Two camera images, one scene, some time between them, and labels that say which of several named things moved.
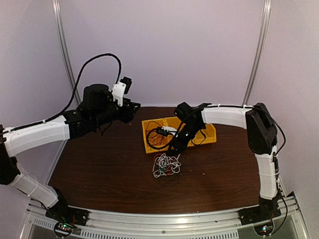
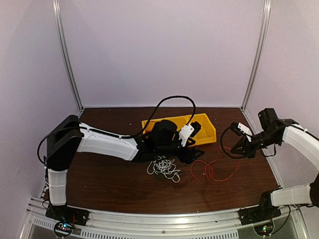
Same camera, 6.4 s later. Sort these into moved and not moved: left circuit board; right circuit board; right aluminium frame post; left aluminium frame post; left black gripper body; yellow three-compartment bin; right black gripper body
Moved: right black gripper body; left black gripper body
Not moved: right circuit board; left circuit board; yellow three-compartment bin; left aluminium frame post; right aluminium frame post
